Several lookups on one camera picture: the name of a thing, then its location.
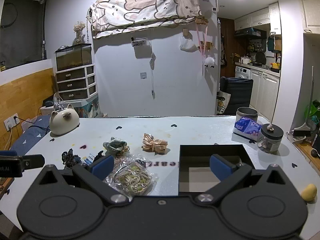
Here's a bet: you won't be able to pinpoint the dried flower bouquet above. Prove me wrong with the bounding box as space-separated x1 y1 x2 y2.
73 20 87 46

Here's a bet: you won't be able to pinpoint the cartoon print tote bag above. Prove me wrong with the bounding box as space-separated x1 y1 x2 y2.
216 92 232 115

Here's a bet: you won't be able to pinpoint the clear acrylic wall box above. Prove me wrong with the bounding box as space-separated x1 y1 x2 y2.
130 37 148 47

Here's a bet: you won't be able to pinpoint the white upper kitchen cabinets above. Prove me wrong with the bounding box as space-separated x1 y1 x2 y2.
234 2 280 35

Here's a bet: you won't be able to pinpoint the white wall outlet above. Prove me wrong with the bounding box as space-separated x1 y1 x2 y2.
3 113 20 131

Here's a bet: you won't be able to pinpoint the white lower kitchen cabinets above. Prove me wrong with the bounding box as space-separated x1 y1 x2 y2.
249 68 280 122

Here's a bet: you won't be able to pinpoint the dark blue scrunchie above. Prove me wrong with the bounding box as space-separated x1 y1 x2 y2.
61 148 83 168

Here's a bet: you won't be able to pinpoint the white hanging bag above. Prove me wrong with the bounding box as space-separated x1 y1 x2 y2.
179 34 196 51

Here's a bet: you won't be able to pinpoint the blue white tissue pack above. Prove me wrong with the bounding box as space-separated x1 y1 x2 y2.
232 117 263 141

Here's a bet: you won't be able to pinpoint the black box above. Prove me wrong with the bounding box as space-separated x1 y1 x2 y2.
178 144 256 197

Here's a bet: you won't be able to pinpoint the glass fish tank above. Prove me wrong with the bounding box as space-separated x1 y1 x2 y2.
55 43 93 72

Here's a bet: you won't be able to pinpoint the white hanging cable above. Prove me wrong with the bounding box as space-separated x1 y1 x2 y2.
149 52 157 99

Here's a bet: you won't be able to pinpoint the printed cartoon blanket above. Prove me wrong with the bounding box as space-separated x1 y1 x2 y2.
88 0 203 39

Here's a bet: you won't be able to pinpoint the yellow lemon-shaped toy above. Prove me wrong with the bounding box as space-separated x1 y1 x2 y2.
301 183 317 202

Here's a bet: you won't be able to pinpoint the white kitchen cabinets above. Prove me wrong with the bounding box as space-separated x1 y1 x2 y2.
249 68 280 122
234 2 280 35

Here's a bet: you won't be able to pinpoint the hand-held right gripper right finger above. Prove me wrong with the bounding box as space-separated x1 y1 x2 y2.
196 154 292 205

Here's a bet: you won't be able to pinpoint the glass jar with black lid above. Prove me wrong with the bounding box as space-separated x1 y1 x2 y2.
257 123 284 154

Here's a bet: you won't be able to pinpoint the dark window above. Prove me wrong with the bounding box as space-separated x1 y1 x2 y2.
0 0 47 71

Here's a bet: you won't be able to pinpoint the yellow hair ties plastic bag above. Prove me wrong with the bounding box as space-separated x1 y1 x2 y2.
104 154 159 198

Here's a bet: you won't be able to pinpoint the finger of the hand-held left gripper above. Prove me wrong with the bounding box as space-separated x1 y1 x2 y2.
18 154 46 170

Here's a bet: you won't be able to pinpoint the white ceramic cat figurine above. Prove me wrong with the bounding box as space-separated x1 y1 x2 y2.
49 103 81 136

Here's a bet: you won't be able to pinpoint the white blue medicine sachet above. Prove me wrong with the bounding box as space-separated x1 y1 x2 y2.
81 155 97 166

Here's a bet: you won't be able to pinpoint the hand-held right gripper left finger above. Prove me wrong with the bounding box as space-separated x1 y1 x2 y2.
34 154 133 205

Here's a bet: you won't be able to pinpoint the white sheep plush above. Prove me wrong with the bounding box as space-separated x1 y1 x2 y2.
203 56 216 68

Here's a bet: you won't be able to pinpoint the green plastic bag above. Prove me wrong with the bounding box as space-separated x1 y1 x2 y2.
304 99 320 125

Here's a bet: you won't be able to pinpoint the blue patterned bed sheet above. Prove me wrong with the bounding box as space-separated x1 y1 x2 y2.
9 115 54 152

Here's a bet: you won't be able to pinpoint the black range hood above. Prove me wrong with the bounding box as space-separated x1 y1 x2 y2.
234 27 267 40

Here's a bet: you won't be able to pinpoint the broom with long handle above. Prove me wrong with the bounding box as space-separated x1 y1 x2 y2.
292 65 316 137

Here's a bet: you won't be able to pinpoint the white drawer unit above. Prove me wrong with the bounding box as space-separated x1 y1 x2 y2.
55 64 98 102

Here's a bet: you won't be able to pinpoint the round metal tin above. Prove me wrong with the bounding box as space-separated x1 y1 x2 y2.
236 107 258 123

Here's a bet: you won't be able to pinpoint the white washing machine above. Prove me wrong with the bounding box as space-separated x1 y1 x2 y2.
235 65 251 80

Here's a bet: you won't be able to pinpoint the green scrunchie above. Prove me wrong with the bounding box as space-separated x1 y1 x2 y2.
103 137 130 153

